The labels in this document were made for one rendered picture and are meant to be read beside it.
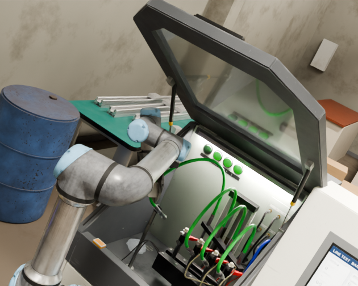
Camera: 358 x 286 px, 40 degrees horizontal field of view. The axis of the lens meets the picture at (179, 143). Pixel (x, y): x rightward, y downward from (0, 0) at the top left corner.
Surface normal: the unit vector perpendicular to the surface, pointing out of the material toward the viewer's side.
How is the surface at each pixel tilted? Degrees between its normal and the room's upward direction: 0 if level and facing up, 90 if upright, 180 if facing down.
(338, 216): 76
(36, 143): 90
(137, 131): 91
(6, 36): 90
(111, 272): 90
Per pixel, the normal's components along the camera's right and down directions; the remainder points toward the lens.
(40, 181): 0.65, 0.50
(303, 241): -0.43, -0.15
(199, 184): -0.55, 0.05
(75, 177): -0.25, 0.18
